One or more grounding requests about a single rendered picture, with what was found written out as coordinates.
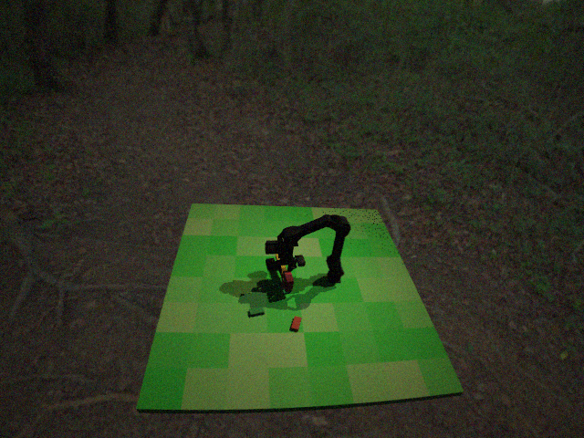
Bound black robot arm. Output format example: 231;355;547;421
265;214;351;283

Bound small red block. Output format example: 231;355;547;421
291;316;302;331

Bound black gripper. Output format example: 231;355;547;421
266;253;306;275

